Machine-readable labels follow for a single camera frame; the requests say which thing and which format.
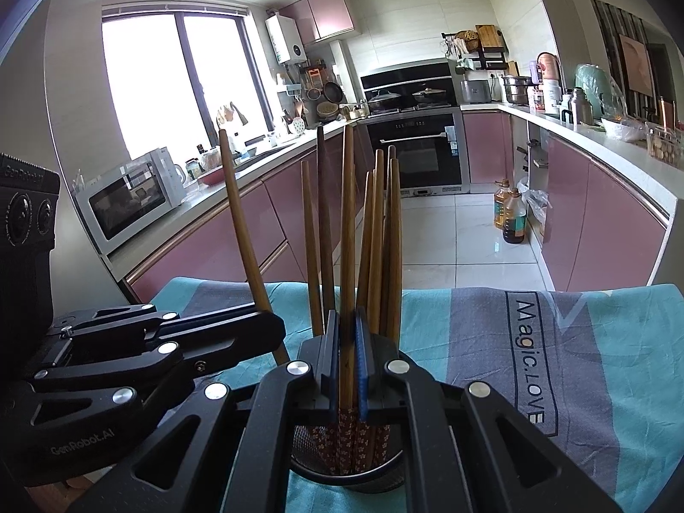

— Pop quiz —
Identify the pink wall cabinet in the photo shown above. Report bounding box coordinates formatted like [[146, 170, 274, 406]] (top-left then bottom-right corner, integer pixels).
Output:
[[278, 0, 356, 44]]

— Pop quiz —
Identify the steel thermos bottle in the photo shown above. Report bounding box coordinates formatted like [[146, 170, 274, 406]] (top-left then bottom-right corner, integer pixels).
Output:
[[569, 87, 594, 126]]

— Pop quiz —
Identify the stainless steel steamer pot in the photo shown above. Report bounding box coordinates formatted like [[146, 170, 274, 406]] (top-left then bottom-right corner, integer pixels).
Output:
[[501, 75, 532, 105]]

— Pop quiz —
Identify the white microwave oven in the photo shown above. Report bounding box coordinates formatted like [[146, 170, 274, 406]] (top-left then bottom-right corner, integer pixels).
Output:
[[74, 148, 188, 256]]

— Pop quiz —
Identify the pink base cabinet run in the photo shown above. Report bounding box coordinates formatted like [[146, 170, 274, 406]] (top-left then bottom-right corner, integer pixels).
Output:
[[124, 133, 369, 305], [462, 109, 514, 185], [540, 133, 669, 292]]

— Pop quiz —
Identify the dark cooking oil bottle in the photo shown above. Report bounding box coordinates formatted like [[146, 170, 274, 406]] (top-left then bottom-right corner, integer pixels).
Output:
[[501, 188, 529, 245]]

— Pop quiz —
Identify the kitchen window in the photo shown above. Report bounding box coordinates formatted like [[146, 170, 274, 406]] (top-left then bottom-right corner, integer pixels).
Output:
[[101, 3, 273, 164]]

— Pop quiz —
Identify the teal grey printed tablecloth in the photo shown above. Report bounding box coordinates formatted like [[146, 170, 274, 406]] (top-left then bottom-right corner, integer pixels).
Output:
[[147, 277, 684, 513]]

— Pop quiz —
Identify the yellow cooking oil bottle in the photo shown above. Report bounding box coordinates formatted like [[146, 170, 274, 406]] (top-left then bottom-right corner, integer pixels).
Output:
[[493, 179, 516, 230]]

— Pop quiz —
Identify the white bowl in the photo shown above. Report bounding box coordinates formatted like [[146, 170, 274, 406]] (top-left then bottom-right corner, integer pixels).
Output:
[[601, 116, 645, 142]]

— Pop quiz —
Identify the framed wall picture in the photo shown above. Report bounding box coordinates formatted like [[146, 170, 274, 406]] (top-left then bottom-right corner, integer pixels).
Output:
[[620, 33, 655, 94]]

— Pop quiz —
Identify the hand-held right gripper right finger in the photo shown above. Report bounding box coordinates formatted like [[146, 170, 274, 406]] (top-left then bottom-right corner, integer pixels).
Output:
[[353, 307, 623, 513]]

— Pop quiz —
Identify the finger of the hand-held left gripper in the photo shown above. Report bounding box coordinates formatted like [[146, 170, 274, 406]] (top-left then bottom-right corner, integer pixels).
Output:
[[32, 311, 287, 393], [48, 302, 269, 354]]

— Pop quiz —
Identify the clear egg box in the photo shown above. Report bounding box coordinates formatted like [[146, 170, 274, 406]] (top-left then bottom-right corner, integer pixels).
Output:
[[646, 122, 684, 164]]

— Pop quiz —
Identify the black wall rack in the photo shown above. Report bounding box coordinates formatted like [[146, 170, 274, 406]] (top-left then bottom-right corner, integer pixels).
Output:
[[441, 24, 507, 71]]

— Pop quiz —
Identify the pink kettle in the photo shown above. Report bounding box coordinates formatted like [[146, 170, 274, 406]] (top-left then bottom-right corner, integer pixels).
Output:
[[537, 52, 562, 82]]

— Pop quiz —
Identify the bunch of wooden chopsticks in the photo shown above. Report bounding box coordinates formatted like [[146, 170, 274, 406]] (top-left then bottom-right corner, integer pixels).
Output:
[[300, 124, 403, 479]]

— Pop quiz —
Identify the white wall water heater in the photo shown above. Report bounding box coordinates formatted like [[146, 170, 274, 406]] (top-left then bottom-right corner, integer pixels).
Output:
[[265, 13, 308, 64]]

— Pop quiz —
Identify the black range hood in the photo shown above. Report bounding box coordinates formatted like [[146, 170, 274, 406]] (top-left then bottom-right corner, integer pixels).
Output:
[[360, 62, 454, 91]]

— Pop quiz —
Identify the silver toaster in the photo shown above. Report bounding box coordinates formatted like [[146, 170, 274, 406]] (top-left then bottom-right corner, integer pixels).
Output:
[[460, 79, 491, 104]]

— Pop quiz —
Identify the clear plastic bag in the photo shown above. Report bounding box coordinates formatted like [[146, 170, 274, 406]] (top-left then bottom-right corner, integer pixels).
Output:
[[517, 174, 551, 225]]

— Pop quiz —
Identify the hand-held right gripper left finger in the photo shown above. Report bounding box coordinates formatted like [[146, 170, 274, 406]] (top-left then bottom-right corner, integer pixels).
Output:
[[69, 309, 342, 513]]

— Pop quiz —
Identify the beige hanging cloth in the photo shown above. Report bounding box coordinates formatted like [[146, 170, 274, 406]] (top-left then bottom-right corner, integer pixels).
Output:
[[216, 101, 247, 126]]

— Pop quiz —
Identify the green appliance under plastic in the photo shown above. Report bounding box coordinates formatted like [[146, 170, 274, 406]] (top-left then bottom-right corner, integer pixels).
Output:
[[574, 63, 623, 118]]

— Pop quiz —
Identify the built-in black oven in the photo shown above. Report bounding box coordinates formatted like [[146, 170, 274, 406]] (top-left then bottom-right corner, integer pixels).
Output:
[[357, 107, 465, 196]]

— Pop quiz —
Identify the grey refrigerator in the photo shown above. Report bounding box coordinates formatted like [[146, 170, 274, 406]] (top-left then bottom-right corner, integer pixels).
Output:
[[0, 5, 81, 183]]

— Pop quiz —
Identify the black mesh utensil holder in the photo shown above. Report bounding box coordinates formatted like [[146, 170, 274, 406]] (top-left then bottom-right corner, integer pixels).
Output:
[[289, 425, 410, 494]]

